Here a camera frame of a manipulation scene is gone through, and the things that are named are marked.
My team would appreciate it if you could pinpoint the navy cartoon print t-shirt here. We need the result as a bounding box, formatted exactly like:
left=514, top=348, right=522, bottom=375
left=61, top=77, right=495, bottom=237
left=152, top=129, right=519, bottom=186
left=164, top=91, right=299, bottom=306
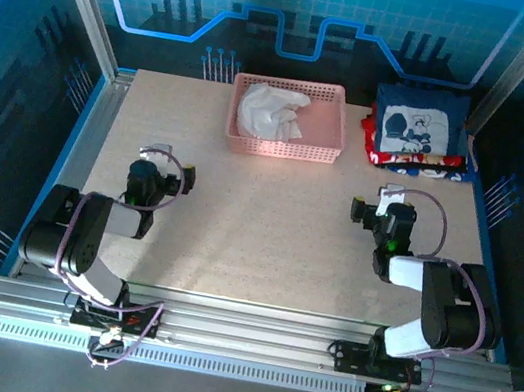
left=366, top=81, right=478, bottom=168

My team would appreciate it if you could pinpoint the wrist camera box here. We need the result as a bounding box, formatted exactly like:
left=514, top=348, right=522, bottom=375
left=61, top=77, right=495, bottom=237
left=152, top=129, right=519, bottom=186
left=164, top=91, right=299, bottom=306
left=373, top=180, right=406, bottom=220
left=138, top=138, right=175, bottom=167

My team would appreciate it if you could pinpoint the pink plastic basket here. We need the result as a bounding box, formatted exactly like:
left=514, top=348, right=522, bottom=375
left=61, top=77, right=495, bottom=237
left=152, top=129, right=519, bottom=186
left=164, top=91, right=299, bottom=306
left=221, top=67, right=356, bottom=173

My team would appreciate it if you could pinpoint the slotted cable duct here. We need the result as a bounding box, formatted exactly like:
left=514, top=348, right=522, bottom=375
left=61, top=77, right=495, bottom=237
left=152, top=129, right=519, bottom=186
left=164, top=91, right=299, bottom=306
left=0, top=315, right=375, bottom=392

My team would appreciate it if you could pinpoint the red folded t-shirt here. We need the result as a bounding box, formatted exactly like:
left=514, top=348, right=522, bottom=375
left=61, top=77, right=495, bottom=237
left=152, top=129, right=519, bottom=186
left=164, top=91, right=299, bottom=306
left=353, top=100, right=477, bottom=182

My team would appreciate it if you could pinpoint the aluminium frame rail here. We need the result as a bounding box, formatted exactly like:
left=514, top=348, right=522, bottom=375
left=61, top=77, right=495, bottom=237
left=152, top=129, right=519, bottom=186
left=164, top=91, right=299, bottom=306
left=0, top=255, right=521, bottom=392

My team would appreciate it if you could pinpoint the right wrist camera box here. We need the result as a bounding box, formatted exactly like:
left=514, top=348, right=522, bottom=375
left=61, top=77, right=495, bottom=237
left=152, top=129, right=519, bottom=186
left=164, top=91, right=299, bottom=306
left=373, top=180, right=406, bottom=220

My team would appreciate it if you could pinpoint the blue folded t-shirt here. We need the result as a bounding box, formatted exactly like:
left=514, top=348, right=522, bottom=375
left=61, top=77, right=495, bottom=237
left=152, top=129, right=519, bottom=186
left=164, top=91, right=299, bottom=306
left=372, top=144, right=480, bottom=188

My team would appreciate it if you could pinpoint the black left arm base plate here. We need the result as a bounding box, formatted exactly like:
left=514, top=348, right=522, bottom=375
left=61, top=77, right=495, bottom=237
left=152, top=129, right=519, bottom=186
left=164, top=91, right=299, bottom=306
left=66, top=292, right=167, bottom=342

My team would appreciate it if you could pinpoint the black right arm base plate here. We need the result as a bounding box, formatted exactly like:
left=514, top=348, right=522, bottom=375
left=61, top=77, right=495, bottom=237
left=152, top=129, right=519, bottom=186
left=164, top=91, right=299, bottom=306
left=330, top=338, right=428, bottom=388

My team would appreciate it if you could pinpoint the white t-shirt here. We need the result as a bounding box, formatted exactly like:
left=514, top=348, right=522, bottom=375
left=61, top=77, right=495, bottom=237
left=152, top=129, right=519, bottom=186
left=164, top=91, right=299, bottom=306
left=231, top=79, right=315, bottom=148

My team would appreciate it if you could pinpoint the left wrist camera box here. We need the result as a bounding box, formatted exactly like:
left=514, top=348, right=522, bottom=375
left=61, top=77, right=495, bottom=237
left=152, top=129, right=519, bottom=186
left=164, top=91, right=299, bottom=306
left=138, top=138, right=175, bottom=167

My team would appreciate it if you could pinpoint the aluminium side rail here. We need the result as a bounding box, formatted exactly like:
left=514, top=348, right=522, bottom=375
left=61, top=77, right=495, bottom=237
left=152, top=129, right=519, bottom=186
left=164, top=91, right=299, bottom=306
left=8, top=56, right=138, bottom=293

